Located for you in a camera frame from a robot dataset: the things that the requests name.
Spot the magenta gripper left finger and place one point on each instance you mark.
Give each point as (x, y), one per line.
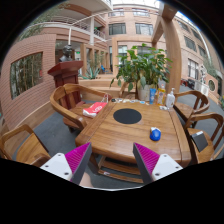
(71, 166)

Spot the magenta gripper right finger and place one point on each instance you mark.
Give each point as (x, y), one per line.
(153, 166)

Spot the blue computer mouse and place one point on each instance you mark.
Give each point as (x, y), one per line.
(155, 134)

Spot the round black mouse pad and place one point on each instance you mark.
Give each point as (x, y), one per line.
(127, 116)

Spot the square wooden table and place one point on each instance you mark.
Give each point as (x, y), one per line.
(111, 139)

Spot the wooden armchair near left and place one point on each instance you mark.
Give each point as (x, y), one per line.
(23, 145)

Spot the wooden armchair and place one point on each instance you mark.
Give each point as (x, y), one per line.
(209, 153)
(23, 145)
(190, 103)
(66, 100)

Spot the black tablet on chair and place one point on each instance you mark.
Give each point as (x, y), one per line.
(199, 140)

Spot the red and white bag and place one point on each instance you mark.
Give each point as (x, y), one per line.
(94, 109)

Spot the wooden armchair far left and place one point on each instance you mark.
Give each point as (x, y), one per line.
(66, 100)

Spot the clear pump sanitizer bottle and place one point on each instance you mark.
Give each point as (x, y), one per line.
(170, 99)

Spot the wooden armchair far right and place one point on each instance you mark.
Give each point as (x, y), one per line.
(190, 103)

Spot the wooden armchair near right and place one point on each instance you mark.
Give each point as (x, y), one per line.
(209, 153)

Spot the blue tube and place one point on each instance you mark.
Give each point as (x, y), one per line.
(152, 95)

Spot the yellow bottle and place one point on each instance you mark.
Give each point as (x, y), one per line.
(161, 95)

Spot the green potted plant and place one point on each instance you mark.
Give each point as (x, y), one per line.
(139, 70)

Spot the dark bronze bust statue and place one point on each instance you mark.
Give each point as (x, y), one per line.
(67, 54)

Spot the wooden pillar beam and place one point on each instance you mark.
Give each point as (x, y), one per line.
(165, 25)

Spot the dark red wooden pedestal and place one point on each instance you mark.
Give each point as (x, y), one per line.
(65, 72)

